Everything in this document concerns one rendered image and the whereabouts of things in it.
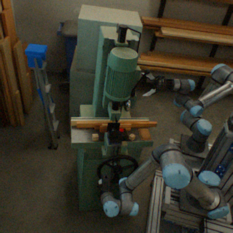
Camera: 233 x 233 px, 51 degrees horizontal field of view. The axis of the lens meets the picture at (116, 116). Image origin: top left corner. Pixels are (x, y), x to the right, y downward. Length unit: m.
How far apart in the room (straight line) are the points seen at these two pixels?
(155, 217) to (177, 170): 1.17
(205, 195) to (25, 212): 1.64
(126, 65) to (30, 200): 1.61
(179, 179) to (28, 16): 3.35
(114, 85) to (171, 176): 0.71
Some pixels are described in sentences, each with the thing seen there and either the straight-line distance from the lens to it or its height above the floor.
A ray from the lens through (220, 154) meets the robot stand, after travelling 1.69.
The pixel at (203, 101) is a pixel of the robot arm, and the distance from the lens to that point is 1.66.
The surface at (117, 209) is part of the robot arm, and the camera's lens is 1.36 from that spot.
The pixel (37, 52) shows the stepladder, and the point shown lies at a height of 1.16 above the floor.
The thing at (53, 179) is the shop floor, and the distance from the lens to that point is 2.64.
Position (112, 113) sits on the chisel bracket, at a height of 1.07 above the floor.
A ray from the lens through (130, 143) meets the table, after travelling 1.79.
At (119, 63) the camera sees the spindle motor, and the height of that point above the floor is 1.47.
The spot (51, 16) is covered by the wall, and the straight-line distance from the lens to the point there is 3.92.
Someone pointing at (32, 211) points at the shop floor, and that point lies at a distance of 2.47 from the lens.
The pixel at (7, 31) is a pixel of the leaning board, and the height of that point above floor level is 1.02.
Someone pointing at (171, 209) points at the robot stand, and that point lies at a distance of 1.73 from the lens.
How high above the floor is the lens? 2.12
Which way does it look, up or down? 38 degrees down
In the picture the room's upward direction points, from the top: 10 degrees clockwise
